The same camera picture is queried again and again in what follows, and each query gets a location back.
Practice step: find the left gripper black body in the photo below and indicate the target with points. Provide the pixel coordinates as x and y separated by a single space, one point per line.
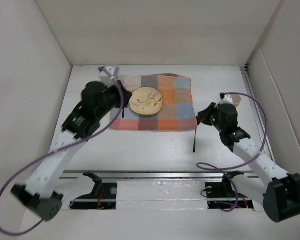
114 96

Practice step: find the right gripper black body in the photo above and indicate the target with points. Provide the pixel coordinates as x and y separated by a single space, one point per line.
212 118

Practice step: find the black metal fork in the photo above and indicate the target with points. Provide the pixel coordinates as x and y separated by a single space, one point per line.
124 100

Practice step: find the pink cup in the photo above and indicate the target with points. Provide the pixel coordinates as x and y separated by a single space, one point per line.
236 100

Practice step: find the beige bird pattern plate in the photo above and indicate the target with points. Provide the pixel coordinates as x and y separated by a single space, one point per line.
146 101

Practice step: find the black metal spoon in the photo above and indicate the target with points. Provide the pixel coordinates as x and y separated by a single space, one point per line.
195 135

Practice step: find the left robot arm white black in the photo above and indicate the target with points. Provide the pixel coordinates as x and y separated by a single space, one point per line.
38 192

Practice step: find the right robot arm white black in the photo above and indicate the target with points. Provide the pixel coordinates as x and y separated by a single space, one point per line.
279 191

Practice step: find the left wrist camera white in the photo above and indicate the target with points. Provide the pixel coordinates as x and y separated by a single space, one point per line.
108 73

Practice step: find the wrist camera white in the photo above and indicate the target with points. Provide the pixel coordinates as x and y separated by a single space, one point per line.
226 99
108 73

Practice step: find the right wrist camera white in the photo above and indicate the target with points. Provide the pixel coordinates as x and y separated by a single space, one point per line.
226 99

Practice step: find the aluminium rail right side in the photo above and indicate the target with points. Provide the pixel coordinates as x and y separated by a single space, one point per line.
258 116

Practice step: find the aluminium rail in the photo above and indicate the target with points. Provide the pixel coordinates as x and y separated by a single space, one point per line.
135 175
258 116

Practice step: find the aluminium rail front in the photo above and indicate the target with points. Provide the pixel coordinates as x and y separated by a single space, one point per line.
135 175

